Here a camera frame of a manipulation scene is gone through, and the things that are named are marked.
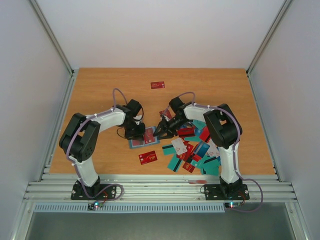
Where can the blue slotted cable duct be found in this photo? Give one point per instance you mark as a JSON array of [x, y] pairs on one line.
[[129, 208]]

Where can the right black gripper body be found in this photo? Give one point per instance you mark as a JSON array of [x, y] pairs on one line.
[[169, 125]]

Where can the lone red VIP card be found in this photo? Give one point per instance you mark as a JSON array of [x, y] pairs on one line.
[[157, 85]]

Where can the blue white card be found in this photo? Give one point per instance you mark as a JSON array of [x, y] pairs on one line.
[[200, 150]]

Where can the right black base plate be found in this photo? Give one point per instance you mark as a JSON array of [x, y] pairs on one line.
[[216, 192]]

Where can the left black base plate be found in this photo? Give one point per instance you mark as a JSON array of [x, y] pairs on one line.
[[94, 193]]

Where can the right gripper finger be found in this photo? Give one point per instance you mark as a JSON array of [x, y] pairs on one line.
[[162, 125], [165, 134]]

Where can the aluminium frame post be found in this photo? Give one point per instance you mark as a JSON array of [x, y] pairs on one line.
[[48, 30], [269, 34]]

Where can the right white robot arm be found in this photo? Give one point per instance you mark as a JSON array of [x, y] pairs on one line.
[[224, 130]]

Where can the right aluminium frame post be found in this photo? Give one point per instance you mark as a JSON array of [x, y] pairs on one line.
[[269, 34]]

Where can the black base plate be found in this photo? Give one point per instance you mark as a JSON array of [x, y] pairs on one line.
[[216, 192], [94, 193]]

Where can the left small circuit board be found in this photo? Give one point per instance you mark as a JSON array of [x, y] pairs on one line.
[[95, 205]]

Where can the white card floral print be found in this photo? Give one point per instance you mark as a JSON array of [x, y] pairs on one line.
[[179, 146]]

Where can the teal card bottom right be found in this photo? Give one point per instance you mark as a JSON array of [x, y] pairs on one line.
[[210, 166]]

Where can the small circuit board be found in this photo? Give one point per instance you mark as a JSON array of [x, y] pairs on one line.
[[232, 205], [95, 205]]

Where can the red card black stripe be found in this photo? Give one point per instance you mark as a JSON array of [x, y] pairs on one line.
[[205, 135]]

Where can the red card bottom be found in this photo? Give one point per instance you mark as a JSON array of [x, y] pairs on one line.
[[188, 167]]

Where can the teal card left stripe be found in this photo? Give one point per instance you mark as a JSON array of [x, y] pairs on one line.
[[168, 150]]

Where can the aluminium rail platform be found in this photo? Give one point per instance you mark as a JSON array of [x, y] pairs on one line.
[[143, 188]]

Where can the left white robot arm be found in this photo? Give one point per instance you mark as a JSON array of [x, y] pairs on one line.
[[79, 140]]

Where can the right small circuit board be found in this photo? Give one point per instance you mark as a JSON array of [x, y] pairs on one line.
[[232, 205]]

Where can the teal card black stripe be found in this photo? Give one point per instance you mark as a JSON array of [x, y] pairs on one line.
[[174, 163]]

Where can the left aluminium frame post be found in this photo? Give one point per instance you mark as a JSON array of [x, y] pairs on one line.
[[48, 30]]

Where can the teal card holder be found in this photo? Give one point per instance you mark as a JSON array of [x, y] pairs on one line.
[[144, 145]]

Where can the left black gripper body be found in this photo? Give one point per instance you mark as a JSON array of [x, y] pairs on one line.
[[136, 134]]

